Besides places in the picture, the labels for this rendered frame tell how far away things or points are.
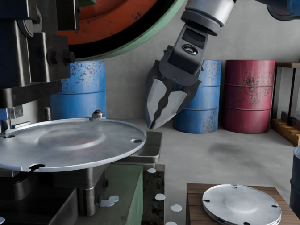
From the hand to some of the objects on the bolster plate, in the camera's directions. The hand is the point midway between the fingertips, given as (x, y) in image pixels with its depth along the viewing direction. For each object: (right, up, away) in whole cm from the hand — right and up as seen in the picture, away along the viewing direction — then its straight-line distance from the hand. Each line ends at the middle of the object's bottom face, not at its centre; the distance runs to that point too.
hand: (152, 123), depth 47 cm
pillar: (-34, -6, +13) cm, 37 cm away
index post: (-14, -7, +21) cm, 26 cm away
